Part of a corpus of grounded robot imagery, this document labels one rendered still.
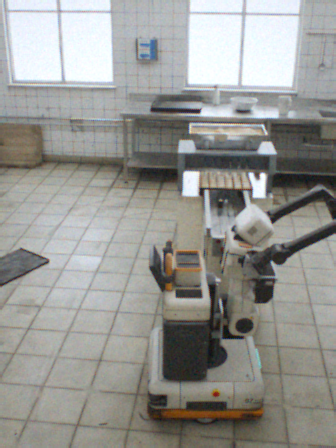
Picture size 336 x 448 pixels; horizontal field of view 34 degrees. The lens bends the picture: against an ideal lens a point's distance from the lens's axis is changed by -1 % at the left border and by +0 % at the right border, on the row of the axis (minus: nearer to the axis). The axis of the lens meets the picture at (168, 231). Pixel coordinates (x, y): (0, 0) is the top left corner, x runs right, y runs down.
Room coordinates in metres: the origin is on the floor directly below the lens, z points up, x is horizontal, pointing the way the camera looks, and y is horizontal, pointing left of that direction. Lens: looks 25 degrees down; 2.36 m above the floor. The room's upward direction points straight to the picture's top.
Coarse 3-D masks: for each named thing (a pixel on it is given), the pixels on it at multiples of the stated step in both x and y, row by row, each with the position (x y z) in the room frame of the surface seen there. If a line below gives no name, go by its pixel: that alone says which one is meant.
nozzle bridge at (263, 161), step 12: (180, 144) 4.13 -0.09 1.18; (192, 144) 4.14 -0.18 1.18; (264, 144) 4.16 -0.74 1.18; (180, 156) 3.93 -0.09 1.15; (192, 156) 4.01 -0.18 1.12; (204, 156) 4.01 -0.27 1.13; (216, 156) 4.00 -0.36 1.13; (228, 156) 4.00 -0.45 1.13; (252, 156) 3.99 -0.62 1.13; (264, 156) 3.99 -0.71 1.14; (276, 156) 3.90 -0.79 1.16; (180, 168) 3.93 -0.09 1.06; (192, 168) 3.96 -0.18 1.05; (204, 168) 3.96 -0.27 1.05; (216, 168) 3.96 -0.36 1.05; (228, 168) 3.96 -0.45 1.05; (240, 168) 3.96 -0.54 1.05; (252, 168) 3.97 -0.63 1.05; (264, 168) 3.97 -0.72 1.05; (180, 180) 4.03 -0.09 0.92
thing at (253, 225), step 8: (248, 208) 2.78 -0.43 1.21; (256, 208) 2.76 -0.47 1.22; (240, 216) 2.78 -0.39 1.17; (248, 216) 2.70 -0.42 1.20; (256, 216) 2.65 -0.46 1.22; (264, 216) 2.74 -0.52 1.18; (240, 224) 2.69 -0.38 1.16; (248, 224) 2.64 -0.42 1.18; (256, 224) 2.63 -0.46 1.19; (264, 224) 2.64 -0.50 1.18; (240, 232) 2.64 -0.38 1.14; (248, 232) 2.63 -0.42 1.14; (256, 232) 2.63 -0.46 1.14; (264, 232) 2.63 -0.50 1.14; (272, 232) 2.64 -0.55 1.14; (248, 240) 2.63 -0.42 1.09; (256, 240) 2.63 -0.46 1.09; (264, 240) 2.63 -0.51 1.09
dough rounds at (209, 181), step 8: (200, 176) 4.19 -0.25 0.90; (208, 176) 4.19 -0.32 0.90; (216, 176) 4.20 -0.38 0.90; (224, 176) 4.20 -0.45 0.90; (232, 176) 4.19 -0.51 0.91; (240, 176) 4.18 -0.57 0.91; (200, 184) 4.01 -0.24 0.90; (208, 184) 4.01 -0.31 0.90; (216, 184) 4.00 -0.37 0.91; (224, 184) 4.01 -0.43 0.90; (232, 184) 3.99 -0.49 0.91; (240, 184) 4.00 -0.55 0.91; (248, 184) 3.97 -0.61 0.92
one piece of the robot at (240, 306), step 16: (224, 240) 2.83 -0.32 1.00; (224, 256) 2.73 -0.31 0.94; (240, 256) 2.59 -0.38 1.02; (224, 272) 2.66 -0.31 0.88; (240, 272) 2.65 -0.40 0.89; (240, 288) 2.66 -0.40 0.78; (240, 304) 2.62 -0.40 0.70; (256, 304) 2.73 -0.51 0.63; (240, 320) 2.62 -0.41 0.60; (256, 320) 2.62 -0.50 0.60
